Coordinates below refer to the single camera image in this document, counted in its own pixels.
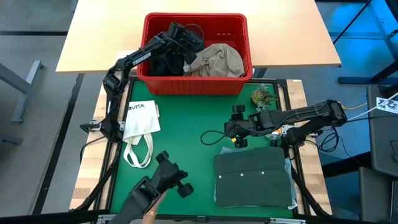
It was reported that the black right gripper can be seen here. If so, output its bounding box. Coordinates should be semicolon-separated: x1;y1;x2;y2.
223;104;261;149

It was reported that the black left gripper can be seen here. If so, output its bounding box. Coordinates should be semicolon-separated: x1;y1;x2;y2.
167;21;206;65

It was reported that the black garment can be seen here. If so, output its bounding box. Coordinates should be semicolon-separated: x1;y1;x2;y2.
149;30;206;77

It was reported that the dark green sweatshirt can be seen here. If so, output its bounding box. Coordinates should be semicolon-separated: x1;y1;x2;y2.
213;146;293;208

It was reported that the red plastic laundry bin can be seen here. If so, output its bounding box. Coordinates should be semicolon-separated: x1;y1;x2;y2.
136;12;254;96

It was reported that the small artificial succulent plant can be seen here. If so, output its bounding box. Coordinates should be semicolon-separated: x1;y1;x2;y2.
249;83;277;113

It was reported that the khaki garment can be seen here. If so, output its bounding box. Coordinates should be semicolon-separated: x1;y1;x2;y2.
183;42;246;78

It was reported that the white paper sheet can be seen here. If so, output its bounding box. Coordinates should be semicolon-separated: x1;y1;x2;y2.
116;50;141;63

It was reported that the white canvas tote bag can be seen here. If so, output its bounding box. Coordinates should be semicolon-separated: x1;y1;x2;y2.
122;100;162;169

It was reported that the light wooden desk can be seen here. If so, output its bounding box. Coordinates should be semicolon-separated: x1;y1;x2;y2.
55;0;342;74

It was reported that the person's hand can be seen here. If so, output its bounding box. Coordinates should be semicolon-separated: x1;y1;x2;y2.
144;189;169;224

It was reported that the dark grey equipment case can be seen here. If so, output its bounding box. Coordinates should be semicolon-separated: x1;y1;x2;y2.
366;83;398;178
357;166;398;223

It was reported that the white printed sticker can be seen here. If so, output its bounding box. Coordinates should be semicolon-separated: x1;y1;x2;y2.
376;96;398;114

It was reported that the grey desk leg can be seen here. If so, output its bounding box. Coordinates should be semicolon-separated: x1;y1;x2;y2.
0;60;44;124

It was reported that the dark left gripper cable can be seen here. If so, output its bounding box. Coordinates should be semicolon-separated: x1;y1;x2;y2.
183;22;206;52

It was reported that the dark gripper cable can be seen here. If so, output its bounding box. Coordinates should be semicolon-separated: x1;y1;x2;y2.
183;22;206;52
200;129;233;147

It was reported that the dark right gripper cable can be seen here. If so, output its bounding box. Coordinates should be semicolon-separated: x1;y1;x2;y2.
200;129;233;147

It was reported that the dark blue cable bundle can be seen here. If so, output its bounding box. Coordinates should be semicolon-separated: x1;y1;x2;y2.
317;126;343;153

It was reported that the silver metal bracket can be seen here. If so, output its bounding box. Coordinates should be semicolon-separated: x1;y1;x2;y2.
269;217;307;224
97;213;134;224

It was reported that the yellow power cord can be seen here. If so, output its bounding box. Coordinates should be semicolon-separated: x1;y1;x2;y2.
341;101;368;111

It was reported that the black desk leg frame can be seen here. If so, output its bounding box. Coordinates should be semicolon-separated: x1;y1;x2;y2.
332;0;398;85

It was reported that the white cable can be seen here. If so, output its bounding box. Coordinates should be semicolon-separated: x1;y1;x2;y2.
346;92;398;123

